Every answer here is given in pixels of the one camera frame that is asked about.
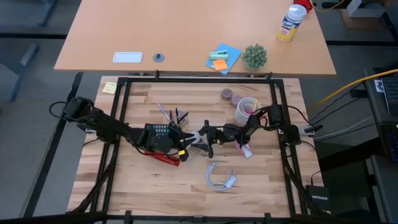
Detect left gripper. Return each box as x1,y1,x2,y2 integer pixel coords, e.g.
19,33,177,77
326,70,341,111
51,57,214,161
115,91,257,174
144,121,197,162

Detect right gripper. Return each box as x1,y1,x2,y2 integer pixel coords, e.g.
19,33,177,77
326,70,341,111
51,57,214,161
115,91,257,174
195,119,227,159

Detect white lightbulb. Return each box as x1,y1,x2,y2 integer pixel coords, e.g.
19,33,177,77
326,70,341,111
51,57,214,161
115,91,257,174
188,130,202,146

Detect white cord plug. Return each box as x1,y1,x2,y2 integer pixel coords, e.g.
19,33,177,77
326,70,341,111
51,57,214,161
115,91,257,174
206,161,219,177

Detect purple pen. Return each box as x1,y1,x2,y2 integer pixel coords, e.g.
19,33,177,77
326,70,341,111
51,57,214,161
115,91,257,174
157,102,172,123

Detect white lamp cord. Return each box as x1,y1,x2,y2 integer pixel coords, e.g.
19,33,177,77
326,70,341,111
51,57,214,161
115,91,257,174
188,148,238,191

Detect white inline cord switch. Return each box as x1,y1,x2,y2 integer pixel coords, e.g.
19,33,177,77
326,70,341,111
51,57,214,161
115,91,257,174
224,175,238,189

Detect red stapler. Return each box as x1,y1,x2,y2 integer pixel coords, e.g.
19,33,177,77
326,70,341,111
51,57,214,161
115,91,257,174
144,150,181,167

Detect black calculator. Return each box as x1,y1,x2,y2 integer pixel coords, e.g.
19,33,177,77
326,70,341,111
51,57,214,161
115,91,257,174
144,123,171,138

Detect white ribbed cup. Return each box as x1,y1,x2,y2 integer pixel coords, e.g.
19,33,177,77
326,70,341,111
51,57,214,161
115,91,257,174
234,96,262,126

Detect mauve round coaster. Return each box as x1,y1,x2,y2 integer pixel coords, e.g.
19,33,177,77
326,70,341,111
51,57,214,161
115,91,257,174
230,94,243,108

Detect orange sticky notes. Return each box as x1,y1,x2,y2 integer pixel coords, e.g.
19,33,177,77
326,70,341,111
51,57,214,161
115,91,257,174
212,58,229,72

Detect mint green stapler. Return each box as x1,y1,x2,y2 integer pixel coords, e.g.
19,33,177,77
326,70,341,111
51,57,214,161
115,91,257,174
208,49,229,61

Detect blue notebook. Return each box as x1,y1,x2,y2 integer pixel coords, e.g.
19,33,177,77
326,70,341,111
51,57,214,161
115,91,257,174
204,42,243,76

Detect yellow sticky note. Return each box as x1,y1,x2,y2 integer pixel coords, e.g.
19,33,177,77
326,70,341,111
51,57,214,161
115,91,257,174
101,81,118,95

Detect green succulent plant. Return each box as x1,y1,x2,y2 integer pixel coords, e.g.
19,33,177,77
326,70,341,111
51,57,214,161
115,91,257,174
241,43,268,72

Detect white rectangular card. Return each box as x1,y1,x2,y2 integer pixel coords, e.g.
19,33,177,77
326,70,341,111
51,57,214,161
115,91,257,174
112,51,144,64

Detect tan wooden desk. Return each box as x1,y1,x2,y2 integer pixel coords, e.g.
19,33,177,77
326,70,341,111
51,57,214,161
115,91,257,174
53,0,337,77

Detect yellow disinfectant wipes canister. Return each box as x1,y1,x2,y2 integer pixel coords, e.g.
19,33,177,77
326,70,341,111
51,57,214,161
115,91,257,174
275,4,308,43

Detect red object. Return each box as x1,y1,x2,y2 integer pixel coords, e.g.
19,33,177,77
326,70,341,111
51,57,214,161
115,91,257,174
294,0,313,13

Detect grey table leg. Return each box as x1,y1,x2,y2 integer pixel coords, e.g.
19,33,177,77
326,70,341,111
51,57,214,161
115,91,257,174
0,43,40,103
39,0,59,27

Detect black keyboard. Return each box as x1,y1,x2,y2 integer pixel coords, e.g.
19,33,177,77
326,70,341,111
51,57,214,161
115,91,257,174
384,123,398,164

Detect black laptop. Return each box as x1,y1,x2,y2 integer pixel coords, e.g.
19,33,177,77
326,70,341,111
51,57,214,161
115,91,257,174
371,74,398,118

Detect brown cardboard sheet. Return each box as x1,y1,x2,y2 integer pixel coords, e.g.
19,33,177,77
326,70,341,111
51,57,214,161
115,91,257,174
338,8,389,30

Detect grey box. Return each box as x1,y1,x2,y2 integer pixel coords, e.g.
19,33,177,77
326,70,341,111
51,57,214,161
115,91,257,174
346,0,386,19

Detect black metal rig frame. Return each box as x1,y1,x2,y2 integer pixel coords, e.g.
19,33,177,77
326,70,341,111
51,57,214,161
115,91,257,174
89,70,315,224

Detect black cable bundle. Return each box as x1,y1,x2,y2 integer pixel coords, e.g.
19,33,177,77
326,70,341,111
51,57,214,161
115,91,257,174
70,141,121,215
281,149,315,215

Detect black network switch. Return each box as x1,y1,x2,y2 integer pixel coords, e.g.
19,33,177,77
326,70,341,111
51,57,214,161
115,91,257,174
305,184,331,215

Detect yellow cable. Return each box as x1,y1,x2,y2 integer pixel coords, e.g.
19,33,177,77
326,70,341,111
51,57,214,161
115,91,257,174
312,0,346,12
307,68,398,108

